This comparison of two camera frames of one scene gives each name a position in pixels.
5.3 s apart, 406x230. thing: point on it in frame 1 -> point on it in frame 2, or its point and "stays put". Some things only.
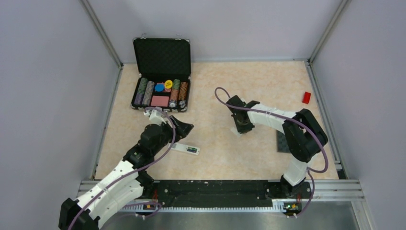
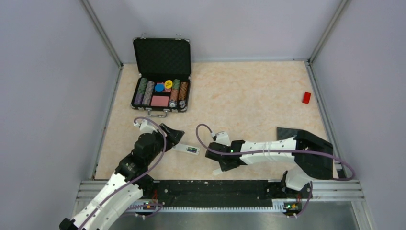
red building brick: (306, 97) stays put
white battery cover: (234, 130) -> (217, 171)
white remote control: (183, 148) stays put
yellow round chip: (168, 84) stays put
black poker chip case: (163, 66) stays put
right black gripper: (242, 129) -> (225, 166)
